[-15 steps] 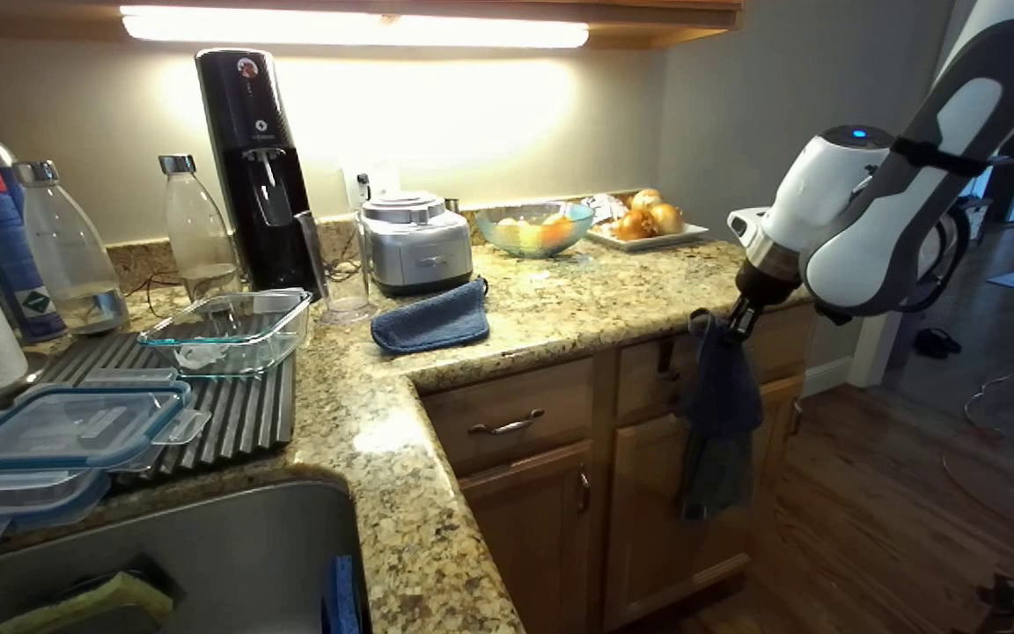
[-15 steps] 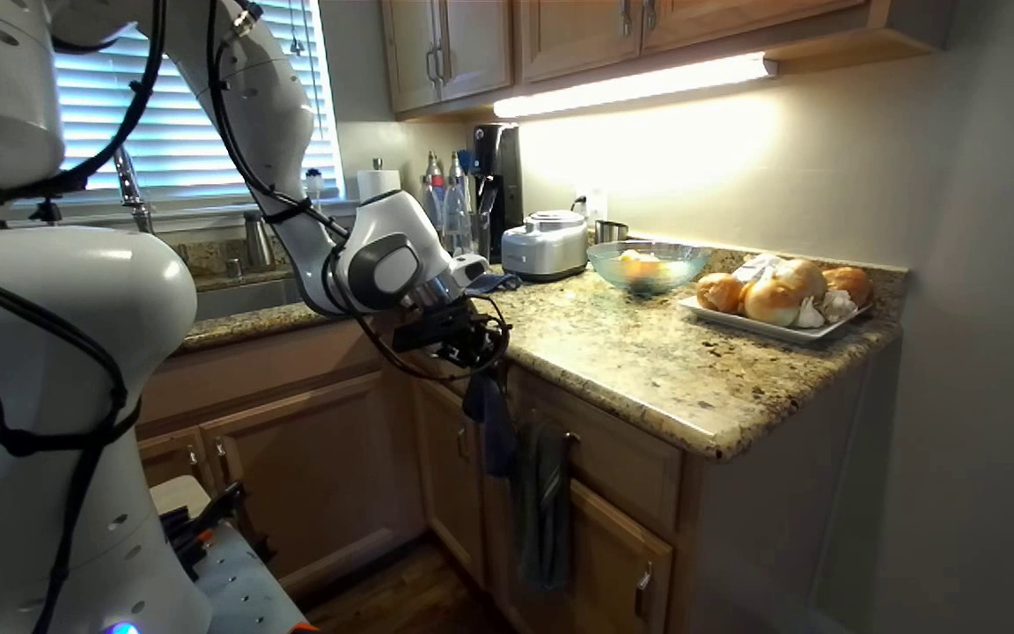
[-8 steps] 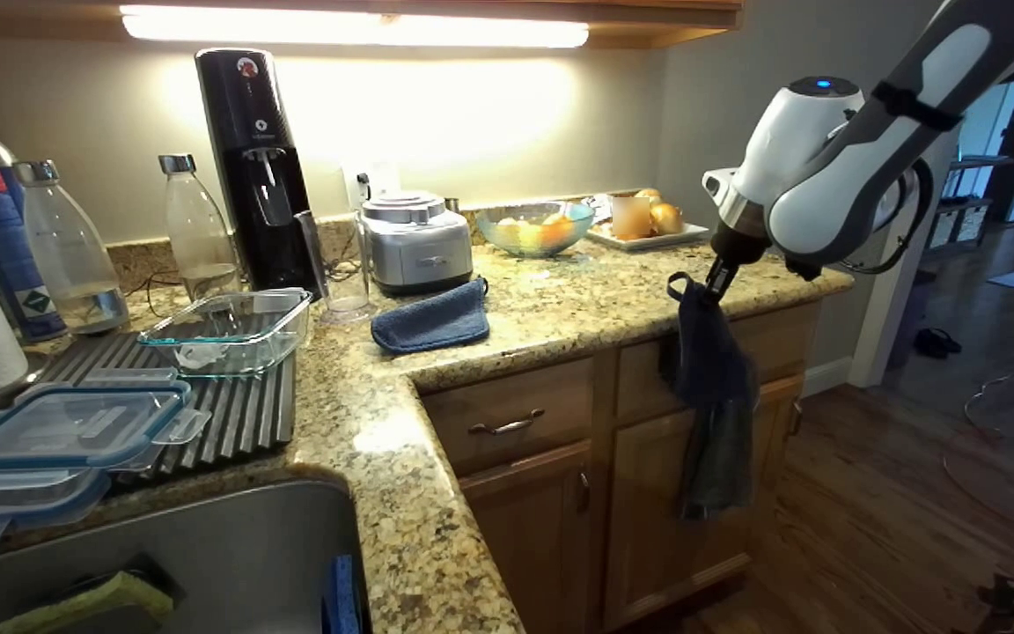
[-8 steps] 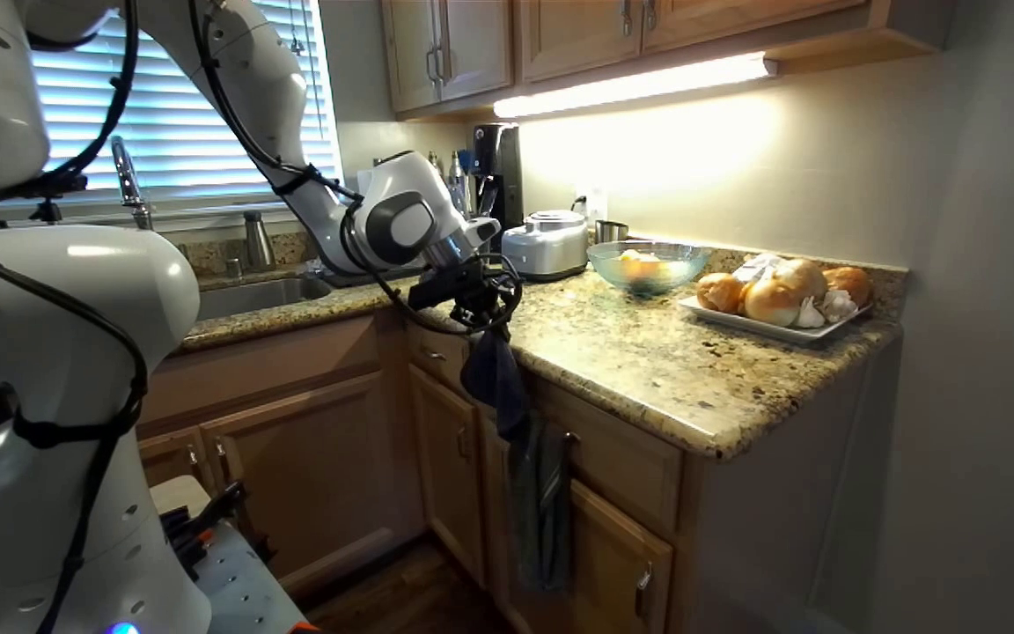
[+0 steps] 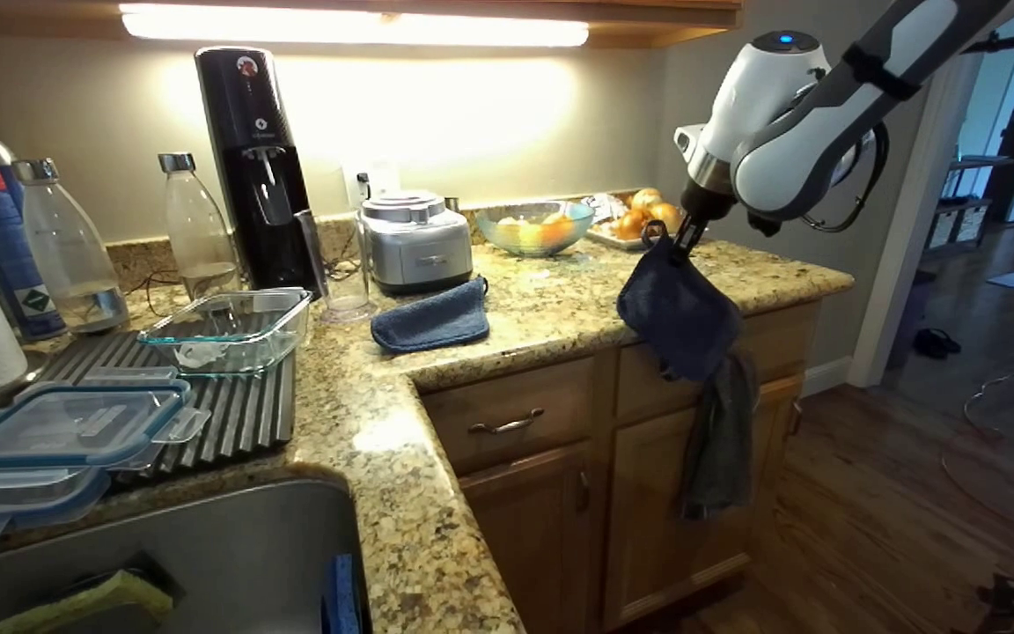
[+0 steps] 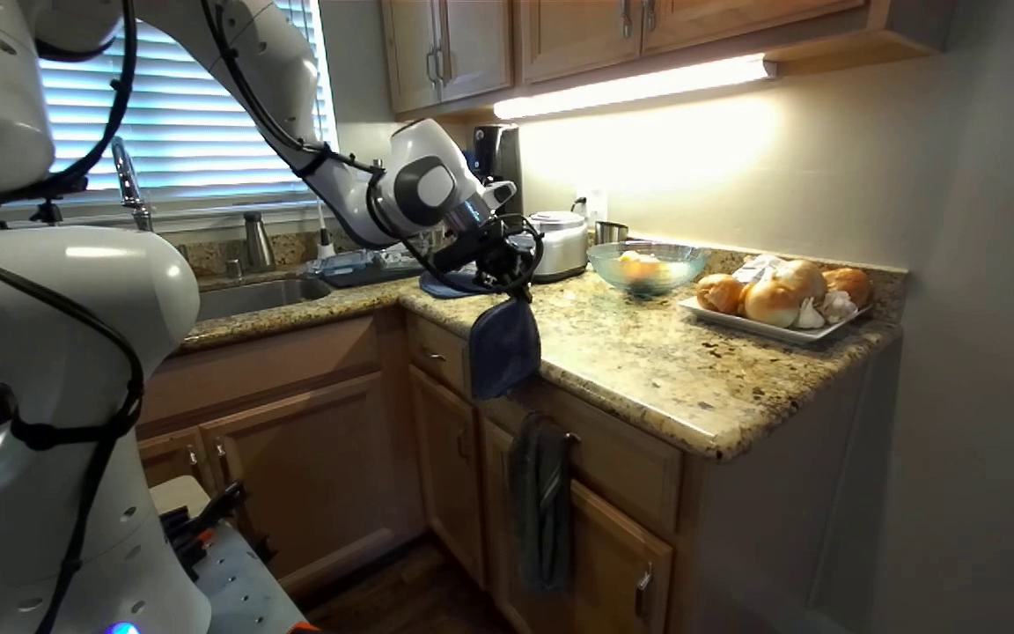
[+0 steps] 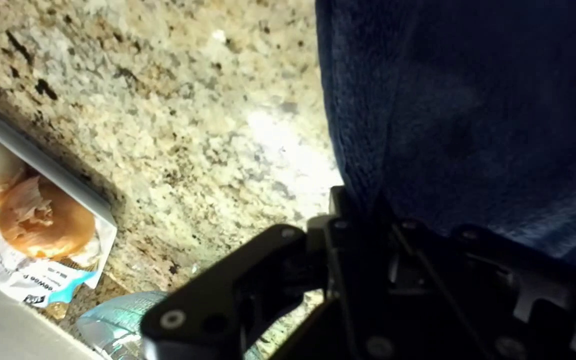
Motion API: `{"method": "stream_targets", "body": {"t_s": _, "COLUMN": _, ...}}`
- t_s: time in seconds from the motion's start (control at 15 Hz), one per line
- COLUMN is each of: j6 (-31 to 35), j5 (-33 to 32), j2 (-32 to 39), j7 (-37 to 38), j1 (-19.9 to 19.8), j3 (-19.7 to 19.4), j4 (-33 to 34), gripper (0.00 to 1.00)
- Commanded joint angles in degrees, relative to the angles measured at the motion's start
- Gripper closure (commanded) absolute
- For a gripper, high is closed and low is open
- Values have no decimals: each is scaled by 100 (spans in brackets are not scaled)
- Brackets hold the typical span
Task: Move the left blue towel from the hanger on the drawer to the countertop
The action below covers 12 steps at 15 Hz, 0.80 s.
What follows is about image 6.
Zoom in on silver countertop appliance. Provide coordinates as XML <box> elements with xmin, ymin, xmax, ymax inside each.
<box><xmin>524</xmin><ymin>209</ymin><xmax>595</xmax><ymax>280</ymax></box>

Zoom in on grey blue hanging towel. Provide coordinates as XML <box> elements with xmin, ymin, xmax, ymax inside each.
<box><xmin>511</xmin><ymin>413</ymin><xmax>582</xmax><ymax>592</ymax></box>

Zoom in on golden bread roll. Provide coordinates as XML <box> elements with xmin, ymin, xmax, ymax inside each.
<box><xmin>820</xmin><ymin>264</ymin><xmax>880</xmax><ymax>313</ymax></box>
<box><xmin>695</xmin><ymin>271</ymin><xmax>752</xmax><ymax>317</ymax></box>
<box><xmin>769</xmin><ymin>258</ymin><xmax>830</xmax><ymax>305</ymax></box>
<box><xmin>742</xmin><ymin>277</ymin><xmax>808</xmax><ymax>332</ymax></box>

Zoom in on wooden upper cabinet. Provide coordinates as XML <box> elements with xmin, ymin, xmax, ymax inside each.
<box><xmin>376</xmin><ymin>0</ymin><xmax>959</xmax><ymax>121</ymax></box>

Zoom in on black over-drawer towel hanger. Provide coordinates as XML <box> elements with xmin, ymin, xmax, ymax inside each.
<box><xmin>511</xmin><ymin>400</ymin><xmax>585</xmax><ymax>459</ymax></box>

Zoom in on yellow fruit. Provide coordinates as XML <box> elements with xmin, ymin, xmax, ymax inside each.
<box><xmin>617</xmin><ymin>248</ymin><xmax>667</xmax><ymax>289</ymax></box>

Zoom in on wooden drawer with towel hanger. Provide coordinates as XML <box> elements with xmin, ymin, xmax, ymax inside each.
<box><xmin>499</xmin><ymin>372</ymin><xmax>685</xmax><ymax>539</ymax></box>

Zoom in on dark blue towel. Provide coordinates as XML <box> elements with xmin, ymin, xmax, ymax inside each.
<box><xmin>466</xmin><ymin>296</ymin><xmax>546</xmax><ymax>405</ymax></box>

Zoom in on folded blue towel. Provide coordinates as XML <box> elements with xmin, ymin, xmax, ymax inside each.
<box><xmin>417</xmin><ymin>268</ymin><xmax>487</xmax><ymax>302</ymax></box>

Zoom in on clear plastic container lid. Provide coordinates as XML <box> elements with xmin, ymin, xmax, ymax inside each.
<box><xmin>302</xmin><ymin>248</ymin><xmax>423</xmax><ymax>291</ymax></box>

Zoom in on black soda maker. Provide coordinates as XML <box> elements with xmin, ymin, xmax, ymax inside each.
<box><xmin>468</xmin><ymin>121</ymin><xmax>524</xmax><ymax>226</ymax></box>

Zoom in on wooden drawer with metal handle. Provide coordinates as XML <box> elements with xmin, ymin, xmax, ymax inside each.
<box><xmin>400</xmin><ymin>305</ymin><xmax>479</xmax><ymax>405</ymax></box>

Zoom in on wooden sink cabinet door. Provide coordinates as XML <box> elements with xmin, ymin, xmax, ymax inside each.
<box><xmin>194</xmin><ymin>368</ymin><xmax>420</xmax><ymax>592</ymax></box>

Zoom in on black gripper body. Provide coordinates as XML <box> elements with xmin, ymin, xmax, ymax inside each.
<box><xmin>446</xmin><ymin>214</ymin><xmax>546</xmax><ymax>296</ymax></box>

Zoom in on grey perforated robot platform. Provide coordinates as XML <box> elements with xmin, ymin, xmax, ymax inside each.
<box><xmin>147</xmin><ymin>472</ymin><xmax>313</xmax><ymax>634</ymax></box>

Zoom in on window blinds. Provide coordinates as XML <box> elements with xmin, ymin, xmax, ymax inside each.
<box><xmin>34</xmin><ymin>0</ymin><xmax>340</xmax><ymax>204</ymax></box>

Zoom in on stainless steel sink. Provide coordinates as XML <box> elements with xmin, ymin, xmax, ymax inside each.
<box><xmin>194</xmin><ymin>268</ymin><xmax>333</xmax><ymax>325</ymax></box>

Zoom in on under-cabinet light bar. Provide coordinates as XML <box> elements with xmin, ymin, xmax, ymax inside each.
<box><xmin>491</xmin><ymin>49</ymin><xmax>781</xmax><ymax>128</ymax></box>

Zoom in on white rectangular tray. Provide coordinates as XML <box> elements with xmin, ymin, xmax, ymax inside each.
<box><xmin>680</xmin><ymin>289</ymin><xmax>876</xmax><ymax>347</ymax></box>

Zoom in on clear glass fruit bowl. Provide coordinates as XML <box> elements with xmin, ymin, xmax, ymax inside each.
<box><xmin>585</xmin><ymin>241</ymin><xmax>711</xmax><ymax>298</ymax></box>

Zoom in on small white soap bottle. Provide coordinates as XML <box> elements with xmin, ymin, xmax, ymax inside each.
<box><xmin>313</xmin><ymin>209</ymin><xmax>340</xmax><ymax>264</ymax></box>

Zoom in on narrow wooden cabinet door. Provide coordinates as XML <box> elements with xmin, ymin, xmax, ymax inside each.
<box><xmin>404</xmin><ymin>363</ymin><xmax>491</xmax><ymax>588</ymax></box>

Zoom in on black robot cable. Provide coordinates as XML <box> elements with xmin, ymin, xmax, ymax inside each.
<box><xmin>0</xmin><ymin>0</ymin><xmax>439</xmax><ymax>634</ymax></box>

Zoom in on metal soap dispenser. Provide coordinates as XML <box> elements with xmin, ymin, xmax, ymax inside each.
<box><xmin>239</xmin><ymin>209</ymin><xmax>277</xmax><ymax>275</ymax></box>

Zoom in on chrome kitchen faucet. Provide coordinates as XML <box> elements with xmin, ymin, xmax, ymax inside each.
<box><xmin>106</xmin><ymin>135</ymin><xmax>161</xmax><ymax>235</ymax></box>

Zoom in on wide wooden cabinet door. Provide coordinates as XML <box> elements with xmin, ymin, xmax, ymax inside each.
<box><xmin>482</xmin><ymin>415</ymin><xmax>677</xmax><ymax>634</ymax></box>

